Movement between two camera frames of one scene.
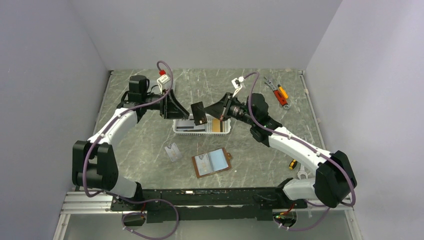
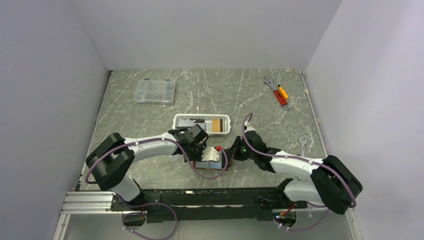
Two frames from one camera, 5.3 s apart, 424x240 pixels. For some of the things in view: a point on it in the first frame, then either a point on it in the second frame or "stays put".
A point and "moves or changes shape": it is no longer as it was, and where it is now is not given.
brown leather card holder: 211,162 moves or changes shape
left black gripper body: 163,105 to 195,153
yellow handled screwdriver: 283,91 stays put
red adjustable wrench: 283,101 stays put
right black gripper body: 230,108 to 239,152
